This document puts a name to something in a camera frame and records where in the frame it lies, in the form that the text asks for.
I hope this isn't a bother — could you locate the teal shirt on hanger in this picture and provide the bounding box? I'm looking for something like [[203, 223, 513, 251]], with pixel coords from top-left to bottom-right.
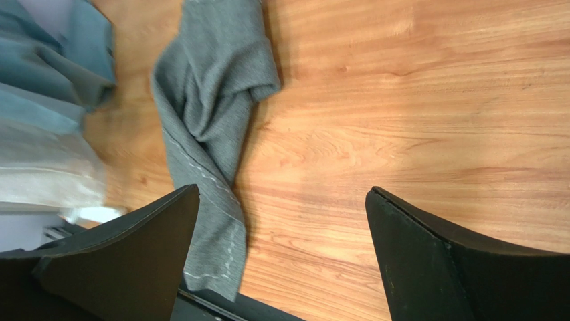
[[1, 1, 116, 134]]

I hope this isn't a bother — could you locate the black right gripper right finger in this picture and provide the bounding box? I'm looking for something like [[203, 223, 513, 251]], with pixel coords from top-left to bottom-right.
[[365, 187, 569, 320]]

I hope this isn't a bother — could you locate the white clothes rack base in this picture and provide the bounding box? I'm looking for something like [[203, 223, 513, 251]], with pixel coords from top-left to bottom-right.
[[41, 206, 127, 243]]

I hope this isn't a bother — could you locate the grey cloth napkin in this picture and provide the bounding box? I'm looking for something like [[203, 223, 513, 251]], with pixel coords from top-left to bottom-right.
[[151, 0, 280, 301]]

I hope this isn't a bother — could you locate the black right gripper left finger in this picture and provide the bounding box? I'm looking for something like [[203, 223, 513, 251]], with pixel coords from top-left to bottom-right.
[[1, 185, 200, 320]]

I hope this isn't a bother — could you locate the black mounting rail plate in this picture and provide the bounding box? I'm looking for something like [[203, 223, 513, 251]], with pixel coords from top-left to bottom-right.
[[171, 285, 302, 321]]

